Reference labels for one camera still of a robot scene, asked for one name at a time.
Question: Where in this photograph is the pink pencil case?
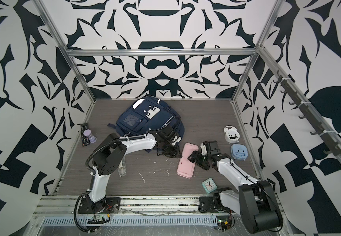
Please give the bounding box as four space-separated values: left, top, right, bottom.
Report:
177 143 199 179

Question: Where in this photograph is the navy blue student backpack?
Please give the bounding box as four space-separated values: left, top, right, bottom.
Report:
107 96 185 144

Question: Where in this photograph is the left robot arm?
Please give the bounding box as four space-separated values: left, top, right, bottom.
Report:
85 126 181 203

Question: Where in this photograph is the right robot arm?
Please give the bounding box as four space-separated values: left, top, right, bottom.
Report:
187 141 284 234

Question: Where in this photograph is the light blue small case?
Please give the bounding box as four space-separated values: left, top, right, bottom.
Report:
230 144 248 161

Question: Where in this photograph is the green square alarm clock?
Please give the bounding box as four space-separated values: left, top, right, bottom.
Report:
202 178 218 194

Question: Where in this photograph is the clear plastic pen box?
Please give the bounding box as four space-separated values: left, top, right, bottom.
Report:
118 156 127 177

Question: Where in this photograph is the small purple bottle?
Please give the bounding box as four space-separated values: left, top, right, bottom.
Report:
83 129 97 143

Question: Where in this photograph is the black remote control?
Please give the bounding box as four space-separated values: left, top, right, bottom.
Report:
80 122 90 147

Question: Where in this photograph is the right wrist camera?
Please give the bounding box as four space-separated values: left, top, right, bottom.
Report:
200 141 208 156

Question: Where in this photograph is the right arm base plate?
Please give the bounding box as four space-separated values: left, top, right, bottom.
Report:
198 196 230 213

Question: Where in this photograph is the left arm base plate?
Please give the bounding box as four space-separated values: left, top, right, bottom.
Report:
77 196 121 214

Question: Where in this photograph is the black corrugated cable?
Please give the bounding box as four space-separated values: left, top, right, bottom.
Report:
74 191 112 234

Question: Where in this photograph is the wall hook rail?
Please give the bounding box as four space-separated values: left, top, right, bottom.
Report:
275 75 341 156

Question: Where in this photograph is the aluminium frame rail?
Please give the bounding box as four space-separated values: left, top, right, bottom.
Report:
31 194 286 216

